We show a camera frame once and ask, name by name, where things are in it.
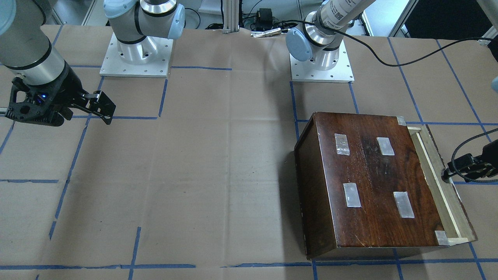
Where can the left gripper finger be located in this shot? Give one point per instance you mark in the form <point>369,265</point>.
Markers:
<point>470,166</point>

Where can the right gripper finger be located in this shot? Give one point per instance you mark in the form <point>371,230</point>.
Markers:
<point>103,106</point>

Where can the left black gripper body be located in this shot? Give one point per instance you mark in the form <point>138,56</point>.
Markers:
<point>463,162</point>

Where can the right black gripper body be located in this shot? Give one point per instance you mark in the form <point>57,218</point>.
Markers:
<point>67,90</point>

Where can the light wooden drawer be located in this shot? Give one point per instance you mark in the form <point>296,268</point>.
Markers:
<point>457,227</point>

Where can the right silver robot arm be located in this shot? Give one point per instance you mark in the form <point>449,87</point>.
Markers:
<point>29,54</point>

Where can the dark wooden drawer cabinet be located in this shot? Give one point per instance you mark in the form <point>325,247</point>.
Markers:
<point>362,190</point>

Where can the black power adapter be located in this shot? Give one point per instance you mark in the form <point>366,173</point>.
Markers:
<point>264,19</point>

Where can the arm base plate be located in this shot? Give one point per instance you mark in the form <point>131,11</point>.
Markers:
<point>333,67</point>
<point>148,58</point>

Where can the aluminium frame post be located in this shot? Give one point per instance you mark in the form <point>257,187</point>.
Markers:
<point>230,16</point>

